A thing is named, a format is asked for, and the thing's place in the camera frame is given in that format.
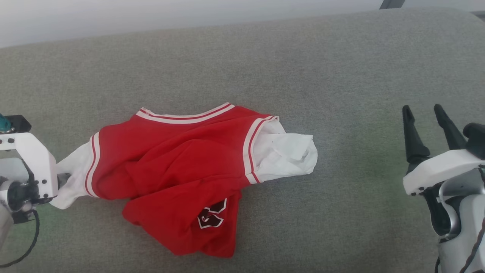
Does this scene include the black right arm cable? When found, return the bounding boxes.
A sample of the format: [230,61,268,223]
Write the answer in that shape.
[459,218,485,273]

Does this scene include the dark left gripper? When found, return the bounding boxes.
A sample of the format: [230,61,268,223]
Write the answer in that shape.
[0,157,72,224]

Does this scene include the red and white jersey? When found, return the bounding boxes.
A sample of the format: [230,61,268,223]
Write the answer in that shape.
[49,102,318,258]

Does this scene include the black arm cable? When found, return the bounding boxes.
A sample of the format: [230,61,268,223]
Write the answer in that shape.
[0,210,40,268]
[459,218,485,273]

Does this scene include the grey fabric sofa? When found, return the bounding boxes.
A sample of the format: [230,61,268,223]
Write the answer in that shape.
[0,8,485,273]

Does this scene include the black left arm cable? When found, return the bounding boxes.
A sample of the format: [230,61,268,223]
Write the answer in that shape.
[0,210,40,268]

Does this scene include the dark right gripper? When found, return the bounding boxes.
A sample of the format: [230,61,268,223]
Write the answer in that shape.
[402,104,485,239]

